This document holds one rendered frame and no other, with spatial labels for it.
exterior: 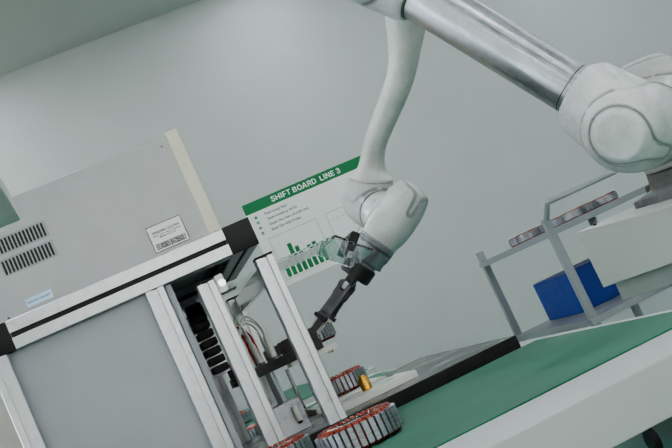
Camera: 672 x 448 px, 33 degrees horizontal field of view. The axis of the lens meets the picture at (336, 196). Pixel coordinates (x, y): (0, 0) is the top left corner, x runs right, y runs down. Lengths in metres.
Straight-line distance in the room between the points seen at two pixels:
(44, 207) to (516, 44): 0.92
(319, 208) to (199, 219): 5.60
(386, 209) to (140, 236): 0.78
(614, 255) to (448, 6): 0.59
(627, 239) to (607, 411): 1.22
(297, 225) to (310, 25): 1.39
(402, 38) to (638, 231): 0.66
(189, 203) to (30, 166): 5.61
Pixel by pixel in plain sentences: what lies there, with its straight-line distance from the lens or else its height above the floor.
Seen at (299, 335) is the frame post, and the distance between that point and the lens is 1.78.
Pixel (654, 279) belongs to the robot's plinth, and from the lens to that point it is 2.29.
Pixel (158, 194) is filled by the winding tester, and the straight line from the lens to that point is 1.91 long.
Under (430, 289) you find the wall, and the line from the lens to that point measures 7.56.
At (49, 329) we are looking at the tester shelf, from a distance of 1.75.
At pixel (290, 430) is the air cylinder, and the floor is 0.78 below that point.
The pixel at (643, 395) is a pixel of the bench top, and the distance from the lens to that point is 1.07.
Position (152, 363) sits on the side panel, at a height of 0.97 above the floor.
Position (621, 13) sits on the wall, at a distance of 8.49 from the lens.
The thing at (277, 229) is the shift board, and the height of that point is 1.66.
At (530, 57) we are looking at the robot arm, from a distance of 2.17.
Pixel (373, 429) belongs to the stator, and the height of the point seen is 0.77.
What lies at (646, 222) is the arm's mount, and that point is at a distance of 2.20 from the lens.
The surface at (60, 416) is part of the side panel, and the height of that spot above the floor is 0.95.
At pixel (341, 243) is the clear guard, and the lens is 2.21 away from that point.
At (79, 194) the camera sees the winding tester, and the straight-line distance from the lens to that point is 1.92.
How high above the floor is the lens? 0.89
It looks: 6 degrees up
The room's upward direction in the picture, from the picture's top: 25 degrees counter-clockwise
